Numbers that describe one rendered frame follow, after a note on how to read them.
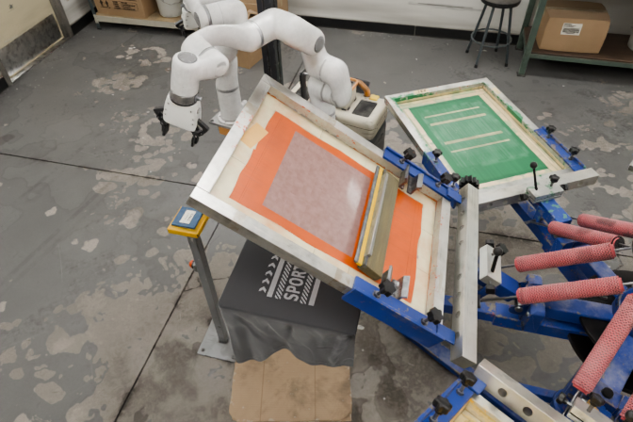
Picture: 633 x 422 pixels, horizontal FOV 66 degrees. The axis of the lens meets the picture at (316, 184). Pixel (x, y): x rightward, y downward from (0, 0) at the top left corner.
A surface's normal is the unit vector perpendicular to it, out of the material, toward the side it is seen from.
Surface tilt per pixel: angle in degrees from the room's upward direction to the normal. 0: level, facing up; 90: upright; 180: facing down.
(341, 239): 32
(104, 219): 0
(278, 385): 0
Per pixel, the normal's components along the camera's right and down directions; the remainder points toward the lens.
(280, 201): 0.50, -0.54
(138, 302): -0.02, -0.73
